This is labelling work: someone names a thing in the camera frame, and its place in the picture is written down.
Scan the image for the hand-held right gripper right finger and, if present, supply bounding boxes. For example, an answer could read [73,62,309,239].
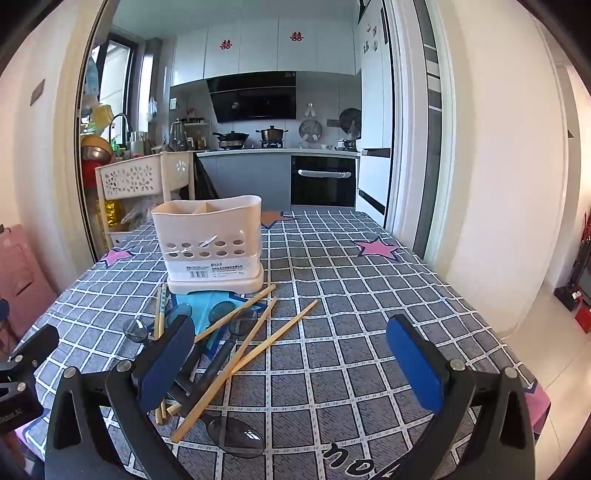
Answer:
[385,315,536,480]

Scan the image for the black round pan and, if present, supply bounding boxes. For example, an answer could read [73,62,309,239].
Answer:
[338,108,362,139]

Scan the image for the gold foil bag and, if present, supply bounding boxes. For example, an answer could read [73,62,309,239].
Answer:
[102,199,123,232]

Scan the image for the glass kettle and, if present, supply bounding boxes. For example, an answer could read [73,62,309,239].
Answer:
[169,119,190,152]

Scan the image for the white refrigerator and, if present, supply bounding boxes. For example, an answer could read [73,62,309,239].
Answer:
[355,0,398,215]

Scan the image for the black wok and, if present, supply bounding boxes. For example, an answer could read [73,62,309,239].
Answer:
[212,130,250,149]

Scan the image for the grey kitchen counter cabinets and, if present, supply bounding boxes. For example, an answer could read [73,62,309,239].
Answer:
[196,148,361,210]

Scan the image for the white spice rack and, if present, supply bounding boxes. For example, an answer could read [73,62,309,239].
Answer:
[185,117,211,151]

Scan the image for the round metal steamer rack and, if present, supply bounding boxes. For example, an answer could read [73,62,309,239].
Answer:
[298,119,322,143]

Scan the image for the kitchen window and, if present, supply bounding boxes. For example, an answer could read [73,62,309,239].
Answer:
[99,39,139,121]

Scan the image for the steel cooking pot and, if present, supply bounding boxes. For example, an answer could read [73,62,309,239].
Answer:
[255,126,289,144]

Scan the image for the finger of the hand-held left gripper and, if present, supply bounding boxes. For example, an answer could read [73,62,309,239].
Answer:
[8,324,61,367]

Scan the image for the beige perforated storage trolley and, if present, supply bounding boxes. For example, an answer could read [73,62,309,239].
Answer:
[95,151,195,250]

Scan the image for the dark translucent plastic spoon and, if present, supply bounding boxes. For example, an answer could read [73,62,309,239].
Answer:
[185,300,237,370]
[123,318,151,344]
[168,383,267,460]
[168,308,259,416]
[164,304,194,329]

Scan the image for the black built-in oven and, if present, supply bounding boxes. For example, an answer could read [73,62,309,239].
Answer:
[290,154,360,208]

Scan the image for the plain wooden chopstick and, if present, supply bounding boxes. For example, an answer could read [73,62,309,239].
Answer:
[171,296,279,444]
[229,300,319,374]
[194,284,277,343]

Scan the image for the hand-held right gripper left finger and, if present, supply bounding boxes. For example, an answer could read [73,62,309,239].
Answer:
[44,315,197,480]

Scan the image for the black range hood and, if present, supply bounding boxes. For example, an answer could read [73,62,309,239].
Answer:
[206,71,297,124]

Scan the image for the steel kitchen faucet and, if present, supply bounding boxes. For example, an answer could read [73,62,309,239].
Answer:
[108,113,131,144]

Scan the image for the plastic bags bundle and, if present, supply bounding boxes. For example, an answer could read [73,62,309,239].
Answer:
[121,196,160,229]

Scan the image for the black hanging cloth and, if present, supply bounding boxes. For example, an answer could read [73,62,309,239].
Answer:
[193,154,218,200]

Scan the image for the grey checked star tablecloth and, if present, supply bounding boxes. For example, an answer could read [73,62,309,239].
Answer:
[14,208,552,480]

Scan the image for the white upper kitchen cabinets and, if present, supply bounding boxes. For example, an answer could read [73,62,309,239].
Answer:
[170,16,363,88]

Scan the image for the beige plastic utensil holder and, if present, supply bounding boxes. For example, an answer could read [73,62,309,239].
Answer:
[151,195,265,295]

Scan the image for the white sliding door frame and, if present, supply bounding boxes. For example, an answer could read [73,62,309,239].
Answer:
[383,0,458,259]

